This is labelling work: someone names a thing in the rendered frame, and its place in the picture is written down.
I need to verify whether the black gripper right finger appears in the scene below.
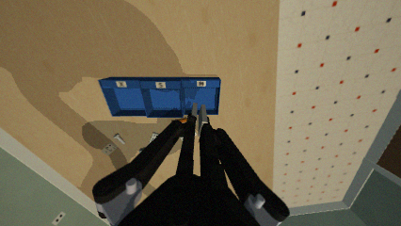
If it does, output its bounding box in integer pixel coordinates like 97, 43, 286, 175
199, 105, 290, 226

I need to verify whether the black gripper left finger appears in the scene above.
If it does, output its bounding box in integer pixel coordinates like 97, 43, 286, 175
92, 103, 198, 226

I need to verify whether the grey bolt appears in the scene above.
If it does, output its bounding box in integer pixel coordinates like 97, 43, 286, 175
114, 134, 125, 144

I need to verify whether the blue rack of labelled bins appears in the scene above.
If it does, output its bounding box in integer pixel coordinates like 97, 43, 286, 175
98, 77, 221, 118

